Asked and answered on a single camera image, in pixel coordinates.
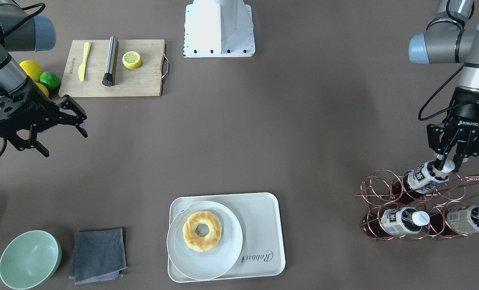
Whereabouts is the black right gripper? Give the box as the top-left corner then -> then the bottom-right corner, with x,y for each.
0,79 -> 88,157

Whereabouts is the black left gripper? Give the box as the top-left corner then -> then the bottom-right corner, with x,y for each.
427,87 -> 479,172

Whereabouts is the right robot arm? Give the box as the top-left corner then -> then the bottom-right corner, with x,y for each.
0,0 -> 88,157

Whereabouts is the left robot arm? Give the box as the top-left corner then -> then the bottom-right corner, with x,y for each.
408,0 -> 479,172

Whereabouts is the tea bottle in rack back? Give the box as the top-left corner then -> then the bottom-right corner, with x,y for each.
428,205 -> 479,237

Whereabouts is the tea bottle in rack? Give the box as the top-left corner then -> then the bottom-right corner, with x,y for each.
428,205 -> 479,237
361,206 -> 430,239

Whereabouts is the tea bottle in rack front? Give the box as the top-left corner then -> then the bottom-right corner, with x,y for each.
361,206 -> 430,239

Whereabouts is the white serving tray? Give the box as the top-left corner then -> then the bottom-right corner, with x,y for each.
168,192 -> 286,283

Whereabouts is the yellow lemon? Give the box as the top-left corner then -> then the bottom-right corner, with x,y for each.
19,60 -> 44,83
35,82 -> 50,97

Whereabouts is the green lime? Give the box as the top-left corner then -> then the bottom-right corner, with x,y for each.
39,71 -> 61,91

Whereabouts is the yellow plastic knife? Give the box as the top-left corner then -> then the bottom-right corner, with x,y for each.
78,41 -> 92,82

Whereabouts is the steel muddler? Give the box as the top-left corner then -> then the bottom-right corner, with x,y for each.
102,35 -> 118,87

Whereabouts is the lemon half slice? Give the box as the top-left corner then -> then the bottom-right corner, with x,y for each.
122,51 -> 143,70

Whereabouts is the wooden cutting board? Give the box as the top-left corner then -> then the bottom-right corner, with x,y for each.
59,39 -> 166,97

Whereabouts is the mint green bowl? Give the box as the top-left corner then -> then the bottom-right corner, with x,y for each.
0,230 -> 62,290

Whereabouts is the grey folded cloth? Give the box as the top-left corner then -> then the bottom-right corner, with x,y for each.
69,228 -> 127,285

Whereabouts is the glazed donut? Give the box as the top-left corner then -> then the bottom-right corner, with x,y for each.
182,211 -> 223,252

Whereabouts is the white plate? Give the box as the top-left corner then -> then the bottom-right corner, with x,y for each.
167,201 -> 243,280

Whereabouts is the copper wire bottle rack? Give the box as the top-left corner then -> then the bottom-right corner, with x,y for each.
357,170 -> 479,241

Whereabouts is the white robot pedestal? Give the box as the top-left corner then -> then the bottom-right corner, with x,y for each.
183,0 -> 256,58

